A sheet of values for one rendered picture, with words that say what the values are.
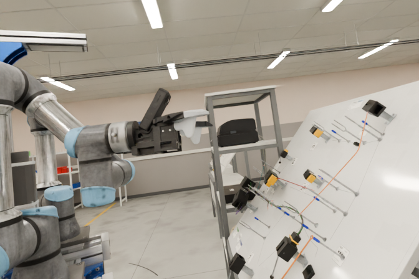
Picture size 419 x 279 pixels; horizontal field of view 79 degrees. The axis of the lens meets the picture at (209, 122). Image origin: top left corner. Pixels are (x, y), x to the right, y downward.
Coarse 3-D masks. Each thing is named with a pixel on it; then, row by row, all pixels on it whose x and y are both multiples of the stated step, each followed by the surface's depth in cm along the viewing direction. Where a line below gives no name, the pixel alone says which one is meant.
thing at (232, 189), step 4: (236, 184) 214; (256, 184) 203; (260, 184) 201; (224, 188) 204; (228, 188) 202; (232, 188) 201; (236, 188) 198; (240, 188) 197; (224, 192) 188; (228, 192) 187; (232, 192) 185; (236, 192) 183; (252, 192) 181; (224, 196) 180; (228, 196) 180; (232, 196) 180; (252, 196) 180; (228, 200) 180; (232, 200) 180; (248, 200) 180
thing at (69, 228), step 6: (66, 216) 117; (72, 216) 120; (60, 222) 115; (66, 222) 116; (72, 222) 119; (60, 228) 114; (66, 228) 115; (72, 228) 118; (78, 228) 120; (60, 234) 113; (66, 234) 114; (72, 234) 116; (78, 234) 119; (60, 240) 113
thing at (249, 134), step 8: (232, 120) 187; (240, 120) 186; (248, 120) 187; (224, 128) 185; (232, 128) 186; (240, 128) 186; (248, 128) 186; (224, 136) 185; (232, 136) 185; (240, 136) 185; (248, 136) 186; (256, 136) 186; (224, 144) 184; (232, 144) 185
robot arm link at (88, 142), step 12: (72, 132) 61; (84, 132) 60; (96, 132) 60; (72, 144) 59; (84, 144) 59; (96, 144) 59; (108, 144) 59; (72, 156) 61; (84, 156) 59; (96, 156) 60; (108, 156) 62
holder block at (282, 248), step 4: (284, 240) 84; (288, 240) 83; (280, 244) 85; (284, 244) 83; (288, 244) 82; (276, 248) 86; (280, 248) 84; (284, 248) 82; (288, 248) 82; (292, 248) 82; (296, 248) 82; (280, 252) 82; (284, 252) 82; (288, 252) 82; (292, 252) 82; (280, 256) 82; (284, 256) 82; (288, 256) 82; (292, 256) 82; (288, 260) 82
